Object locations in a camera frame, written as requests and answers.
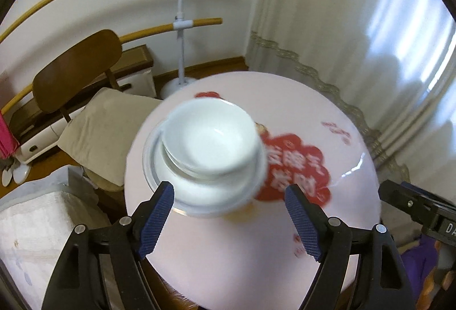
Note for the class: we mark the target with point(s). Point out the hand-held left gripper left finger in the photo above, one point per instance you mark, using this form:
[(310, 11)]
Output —
[(156, 221)]

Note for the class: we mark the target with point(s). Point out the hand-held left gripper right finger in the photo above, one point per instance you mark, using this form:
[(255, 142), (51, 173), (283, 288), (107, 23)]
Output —
[(302, 221)]

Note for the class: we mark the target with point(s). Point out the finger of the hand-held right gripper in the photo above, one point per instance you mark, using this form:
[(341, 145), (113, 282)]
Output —
[(424, 193), (399, 197)]

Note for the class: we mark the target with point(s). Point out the large plate ribbed rim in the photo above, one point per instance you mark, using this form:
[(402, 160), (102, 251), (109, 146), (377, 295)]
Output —
[(148, 157)]

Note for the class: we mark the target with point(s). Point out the purple cloth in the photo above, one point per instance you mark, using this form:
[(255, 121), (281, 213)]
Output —
[(420, 260)]

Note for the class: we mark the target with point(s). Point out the beige seat cushion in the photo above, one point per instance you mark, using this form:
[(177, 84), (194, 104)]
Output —
[(103, 132)]

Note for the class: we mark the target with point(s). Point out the white towel-covered box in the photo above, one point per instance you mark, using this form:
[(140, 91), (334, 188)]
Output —
[(35, 235)]

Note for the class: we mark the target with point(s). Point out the wooden chair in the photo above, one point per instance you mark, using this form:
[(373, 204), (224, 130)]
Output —
[(139, 78), (74, 67)]

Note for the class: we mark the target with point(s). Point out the white slipper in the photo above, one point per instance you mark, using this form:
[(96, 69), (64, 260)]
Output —
[(19, 174)]

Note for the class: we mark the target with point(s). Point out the pink cloth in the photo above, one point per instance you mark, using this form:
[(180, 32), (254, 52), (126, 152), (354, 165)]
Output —
[(7, 139)]

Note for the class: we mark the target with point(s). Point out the white and wood clothes rack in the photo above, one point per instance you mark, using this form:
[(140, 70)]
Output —
[(182, 46)]

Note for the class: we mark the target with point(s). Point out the cream curtain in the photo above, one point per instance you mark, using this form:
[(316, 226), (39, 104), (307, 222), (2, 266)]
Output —
[(338, 10)]

